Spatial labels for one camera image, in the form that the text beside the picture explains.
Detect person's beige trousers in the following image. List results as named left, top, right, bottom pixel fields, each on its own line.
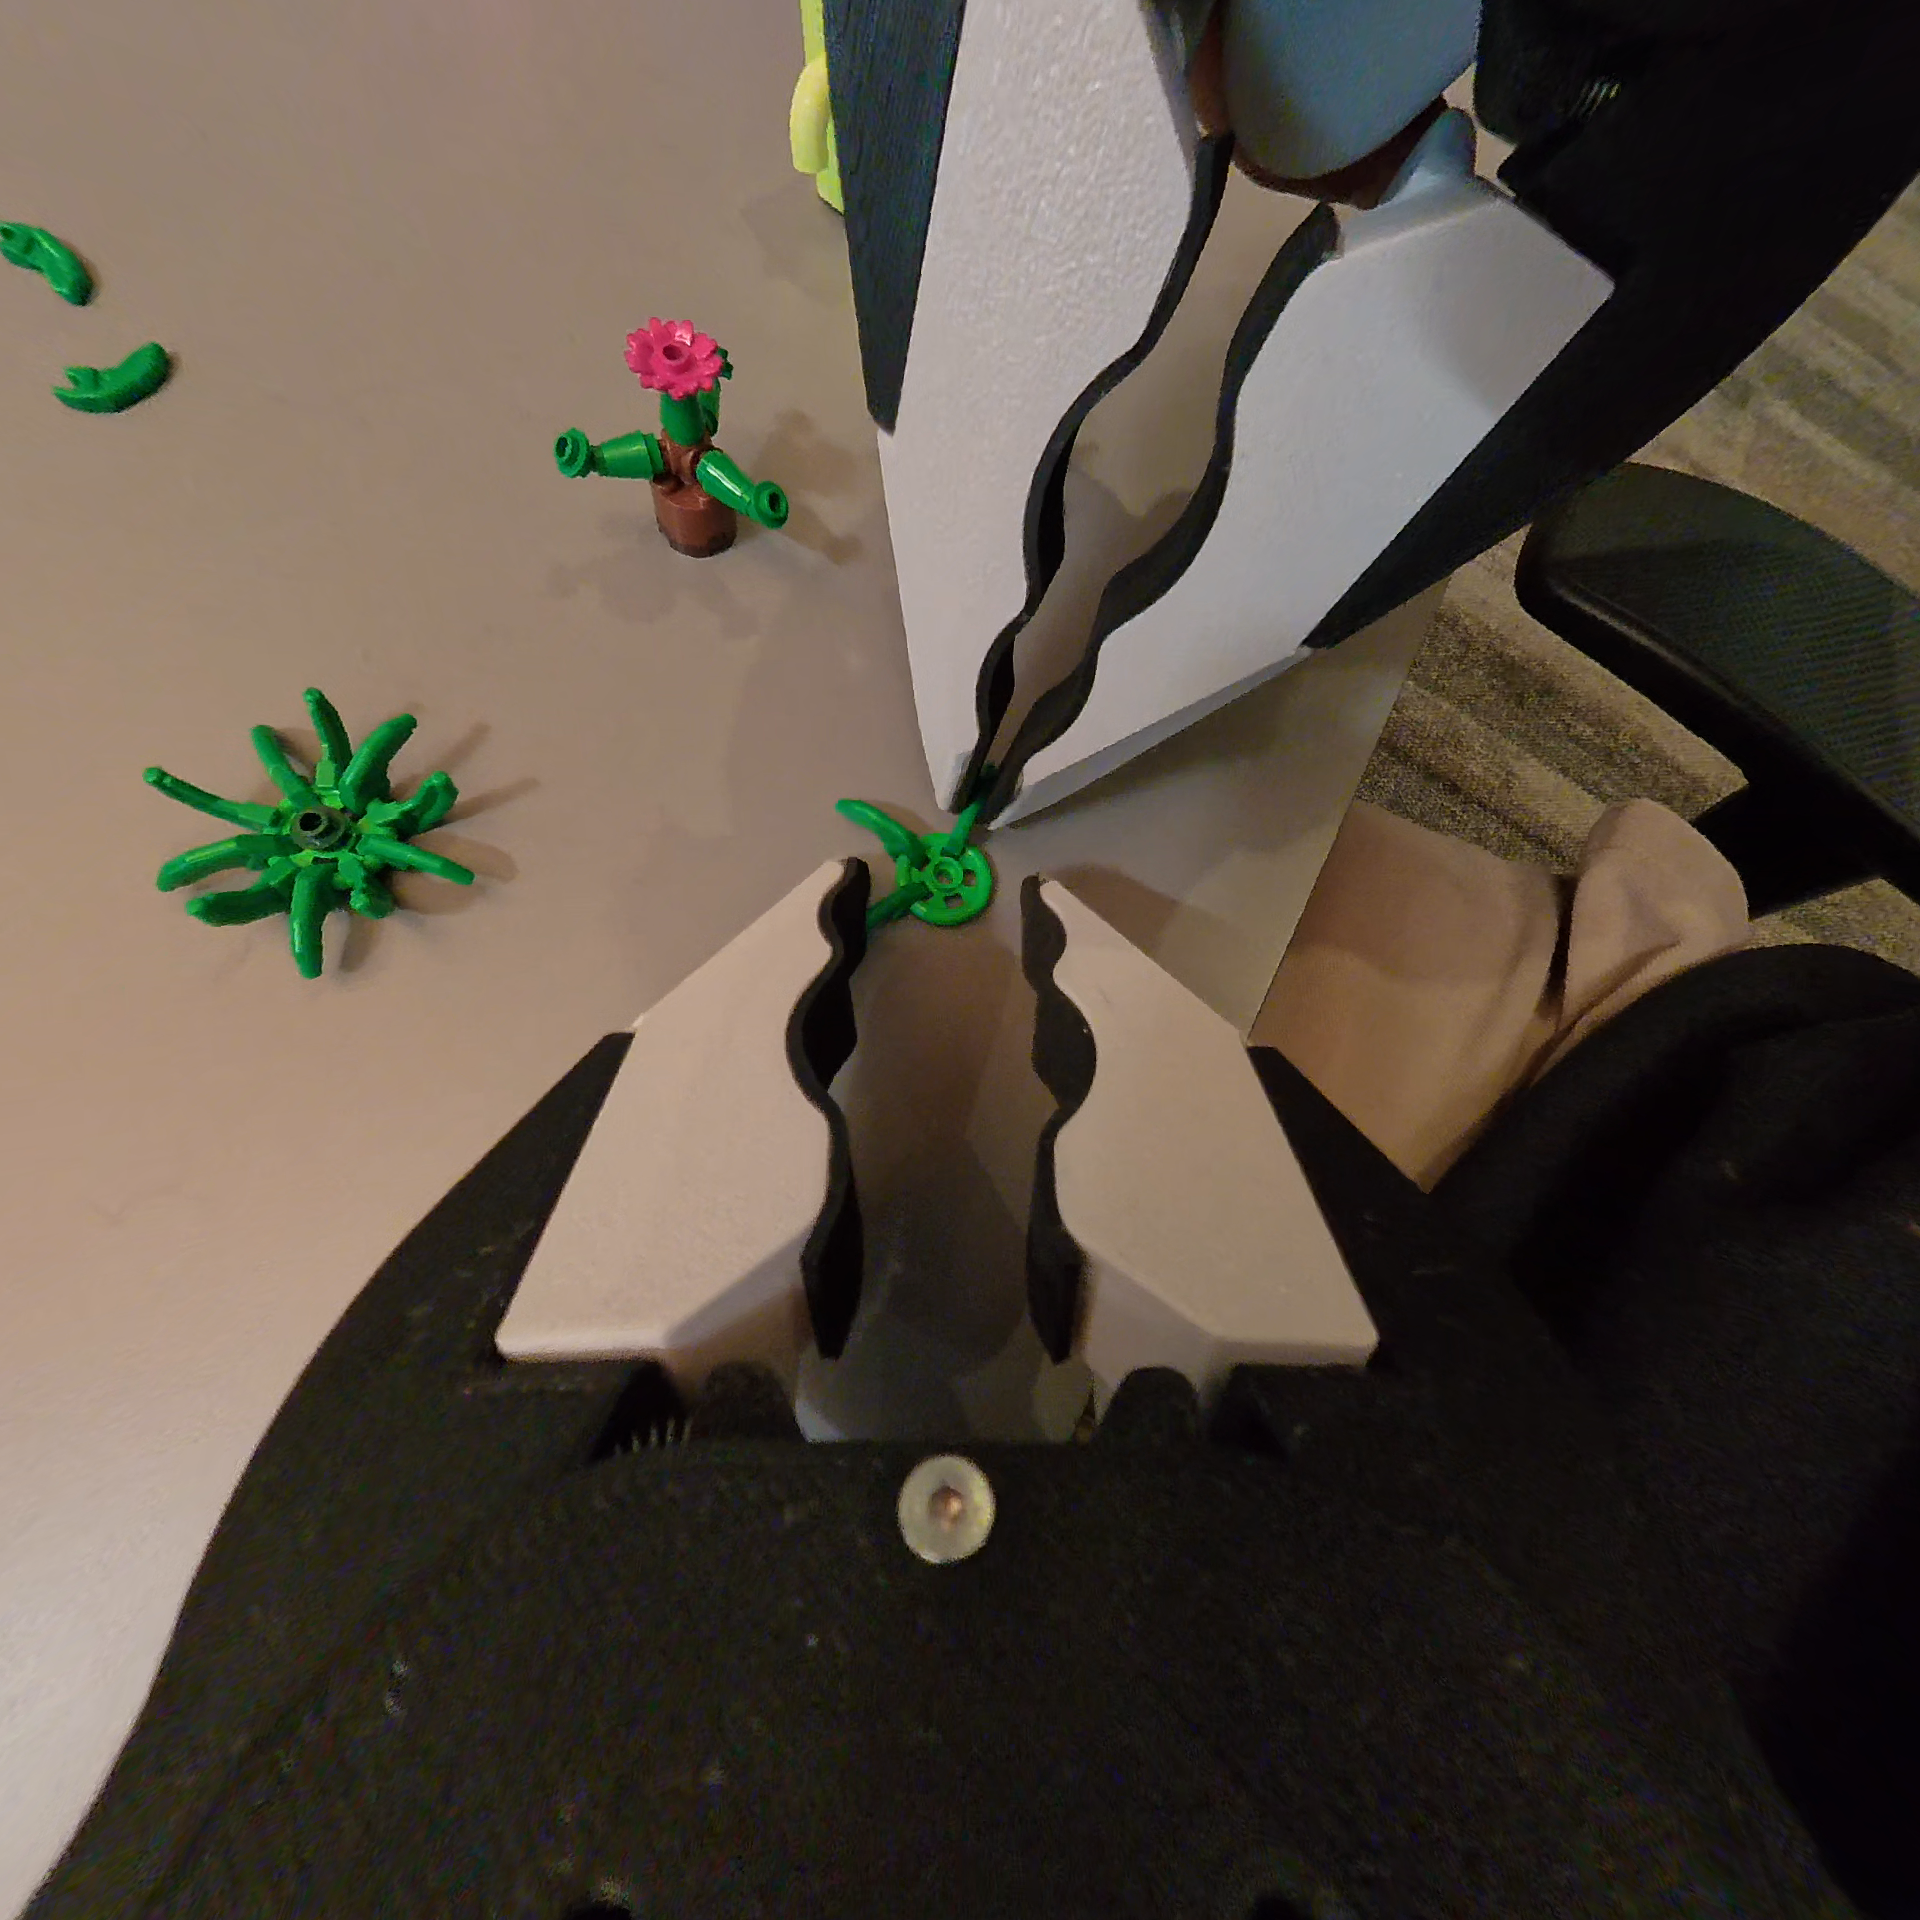
left=1242, top=795, right=1760, bottom=1198

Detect brick cactus with pink flower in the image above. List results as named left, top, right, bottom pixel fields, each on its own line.
left=551, top=315, right=794, bottom=560

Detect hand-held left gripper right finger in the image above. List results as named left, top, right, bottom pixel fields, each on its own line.
left=1020, top=874, right=1383, bottom=1412

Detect person's black jacket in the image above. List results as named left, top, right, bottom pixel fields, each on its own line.
left=1422, top=942, right=1920, bottom=1920

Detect green brick wheel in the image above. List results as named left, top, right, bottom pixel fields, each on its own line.
left=906, top=839, right=999, bottom=929

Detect cluster of green leaf pieces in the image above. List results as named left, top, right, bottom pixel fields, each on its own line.
left=0, top=219, right=176, bottom=417

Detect lime green brick planter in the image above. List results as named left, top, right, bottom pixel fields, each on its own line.
left=787, top=0, right=850, bottom=215

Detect black chair armrest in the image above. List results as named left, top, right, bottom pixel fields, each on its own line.
left=1511, top=459, right=1920, bottom=921

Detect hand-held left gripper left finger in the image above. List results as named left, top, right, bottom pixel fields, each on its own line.
left=497, top=857, right=875, bottom=1412

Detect green spiky brick plant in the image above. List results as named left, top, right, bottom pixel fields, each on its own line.
left=143, top=686, right=480, bottom=983

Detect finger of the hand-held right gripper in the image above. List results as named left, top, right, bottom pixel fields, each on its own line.
left=873, top=0, right=1239, bottom=816
left=987, top=107, right=1618, bottom=831

